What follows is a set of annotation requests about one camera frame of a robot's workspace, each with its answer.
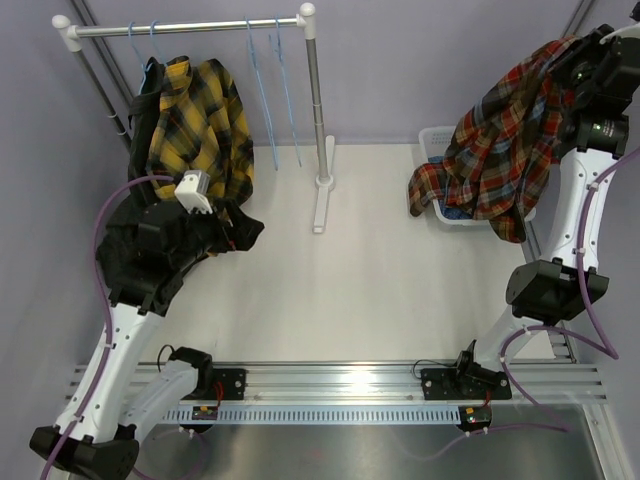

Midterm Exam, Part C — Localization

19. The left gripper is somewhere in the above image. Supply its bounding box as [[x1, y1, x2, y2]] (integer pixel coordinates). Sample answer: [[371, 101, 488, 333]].
[[170, 199, 263, 270]]

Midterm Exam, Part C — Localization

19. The red plaid shirt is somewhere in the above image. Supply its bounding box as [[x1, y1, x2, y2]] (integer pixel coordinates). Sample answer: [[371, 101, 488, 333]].
[[408, 36, 577, 243]]

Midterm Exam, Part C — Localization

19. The blue checked shirt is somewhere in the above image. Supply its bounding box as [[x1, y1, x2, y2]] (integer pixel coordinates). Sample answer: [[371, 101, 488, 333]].
[[427, 155, 472, 222]]

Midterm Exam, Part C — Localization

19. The blue hanger of red shirt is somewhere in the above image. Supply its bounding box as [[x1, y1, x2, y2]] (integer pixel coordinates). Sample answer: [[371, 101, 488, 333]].
[[269, 15, 302, 167]]

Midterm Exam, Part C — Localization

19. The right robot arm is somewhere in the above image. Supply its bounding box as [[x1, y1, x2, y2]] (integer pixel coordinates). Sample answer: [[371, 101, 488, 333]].
[[448, 24, 639, 399]]

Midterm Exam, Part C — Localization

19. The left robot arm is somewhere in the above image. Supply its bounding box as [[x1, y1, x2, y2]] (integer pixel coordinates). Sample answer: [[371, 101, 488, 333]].
[[30, 198, 265, 479]]

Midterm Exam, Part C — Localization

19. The black shirt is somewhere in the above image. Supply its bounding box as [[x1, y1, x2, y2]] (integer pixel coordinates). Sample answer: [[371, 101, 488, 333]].
[[96, 56, 264, 316]]

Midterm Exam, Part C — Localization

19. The yellow plaid shirt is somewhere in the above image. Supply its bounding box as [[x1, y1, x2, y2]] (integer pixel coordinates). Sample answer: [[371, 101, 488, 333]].
[[145, 56, 254, 205]]

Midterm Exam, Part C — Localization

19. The blue hanger of black shirt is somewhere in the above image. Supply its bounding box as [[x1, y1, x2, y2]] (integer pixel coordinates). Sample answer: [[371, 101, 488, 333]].
[[127, 21, 151, 94]]

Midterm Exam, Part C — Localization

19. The blue hanger of yellow shirt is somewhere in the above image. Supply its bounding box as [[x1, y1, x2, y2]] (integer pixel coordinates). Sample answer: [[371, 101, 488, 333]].
[[149, 20, 167, 66]]

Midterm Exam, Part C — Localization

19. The white plastic basket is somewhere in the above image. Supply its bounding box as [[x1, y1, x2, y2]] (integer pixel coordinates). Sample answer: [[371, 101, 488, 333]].
[[418, 125, 537, 235]]

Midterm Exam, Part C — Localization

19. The white and metal clothes rack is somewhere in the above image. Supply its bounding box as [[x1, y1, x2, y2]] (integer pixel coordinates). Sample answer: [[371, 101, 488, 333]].
[[51, 2, 336, 234]]

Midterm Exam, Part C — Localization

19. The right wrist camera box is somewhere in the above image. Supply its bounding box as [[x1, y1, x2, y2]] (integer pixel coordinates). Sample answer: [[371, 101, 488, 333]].
[[600, 22, 640, 44]]

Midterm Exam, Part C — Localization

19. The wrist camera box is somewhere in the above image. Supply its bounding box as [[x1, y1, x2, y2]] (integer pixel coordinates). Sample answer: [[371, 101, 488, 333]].
[[174, 170, 213, 215], [600, 22, 640, 44]]

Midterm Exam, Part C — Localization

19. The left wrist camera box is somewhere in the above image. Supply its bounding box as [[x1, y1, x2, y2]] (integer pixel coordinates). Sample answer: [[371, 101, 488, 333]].
[[174, 170, 213, 215]]

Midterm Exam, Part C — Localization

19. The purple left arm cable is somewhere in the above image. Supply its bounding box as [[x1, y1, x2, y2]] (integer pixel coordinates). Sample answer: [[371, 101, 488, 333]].
[[37, 174, 211, 480]]

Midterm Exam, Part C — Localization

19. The white slotted cable duct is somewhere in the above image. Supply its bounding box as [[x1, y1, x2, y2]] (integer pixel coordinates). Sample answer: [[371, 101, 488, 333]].
[[159, 404, 461, 426]]

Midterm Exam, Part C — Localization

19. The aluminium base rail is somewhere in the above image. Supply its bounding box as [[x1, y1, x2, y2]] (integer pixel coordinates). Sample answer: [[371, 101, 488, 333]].
[[64, 359, 609, 407]]

